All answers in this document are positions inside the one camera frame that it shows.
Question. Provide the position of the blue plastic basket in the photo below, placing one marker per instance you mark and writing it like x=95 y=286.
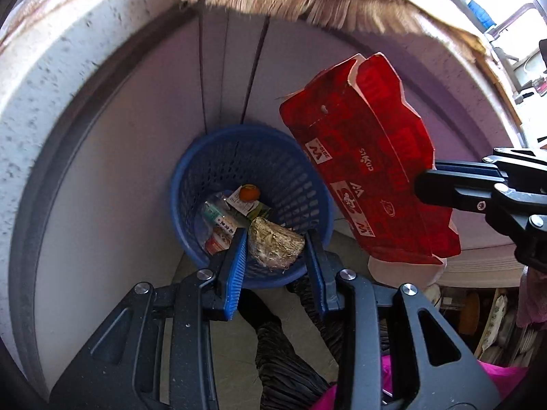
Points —
x=273 y=153

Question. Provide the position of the pale patterned clutter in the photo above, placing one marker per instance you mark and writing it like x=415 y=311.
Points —
x=491 y=324

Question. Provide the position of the bright pink garment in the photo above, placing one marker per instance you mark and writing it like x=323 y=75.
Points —
x=508 y=378

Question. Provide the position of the metal faucet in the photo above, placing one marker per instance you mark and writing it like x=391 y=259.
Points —
x=510 y=19

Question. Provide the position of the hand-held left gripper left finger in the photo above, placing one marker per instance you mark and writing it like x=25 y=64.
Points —
x=235 y=277

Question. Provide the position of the brown walnut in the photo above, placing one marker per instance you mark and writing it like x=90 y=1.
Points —
x=273 y=243

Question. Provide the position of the dark ribbed trousers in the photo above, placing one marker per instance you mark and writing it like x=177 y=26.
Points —
x=282 y=358

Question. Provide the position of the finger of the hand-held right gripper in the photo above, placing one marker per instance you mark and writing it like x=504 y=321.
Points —
x=453 y=194
x=466 y=167

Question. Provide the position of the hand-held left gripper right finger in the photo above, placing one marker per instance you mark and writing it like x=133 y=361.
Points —
x=318 y=273

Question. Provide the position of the pink fringed mat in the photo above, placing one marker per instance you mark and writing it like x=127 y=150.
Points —
x=277 y=0

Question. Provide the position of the blue plastic item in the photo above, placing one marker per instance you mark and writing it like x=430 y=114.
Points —
x=476 y=10

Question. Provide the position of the person's right forearm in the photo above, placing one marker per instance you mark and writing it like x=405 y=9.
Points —
x=534 y=299

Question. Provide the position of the green wrapper scrap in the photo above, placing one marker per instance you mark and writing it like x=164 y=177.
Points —
x=257 y=212

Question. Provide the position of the orange tangerine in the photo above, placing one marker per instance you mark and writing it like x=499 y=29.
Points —
x=248 y=192

